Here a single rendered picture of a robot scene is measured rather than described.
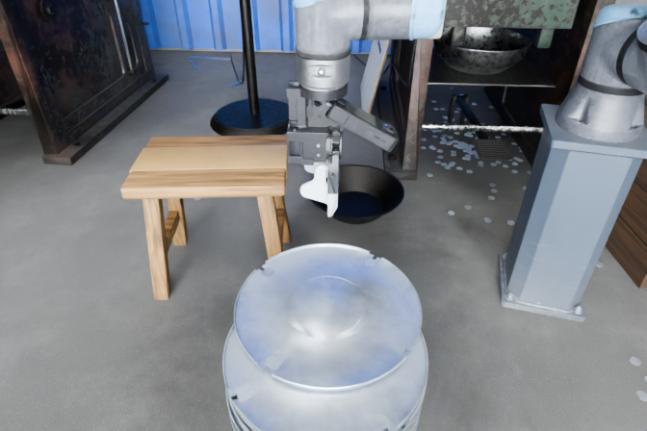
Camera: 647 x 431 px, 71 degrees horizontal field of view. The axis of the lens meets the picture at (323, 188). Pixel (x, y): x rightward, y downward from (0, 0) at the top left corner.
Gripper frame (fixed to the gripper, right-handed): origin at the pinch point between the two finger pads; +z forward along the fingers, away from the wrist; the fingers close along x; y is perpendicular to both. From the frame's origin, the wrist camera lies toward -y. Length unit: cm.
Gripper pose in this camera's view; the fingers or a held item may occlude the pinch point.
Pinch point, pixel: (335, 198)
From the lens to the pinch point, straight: 75.6
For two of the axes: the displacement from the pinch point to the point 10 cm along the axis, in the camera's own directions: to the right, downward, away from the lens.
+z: 0.0, 8.4, 5.5
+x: -0.6, 5.5, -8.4
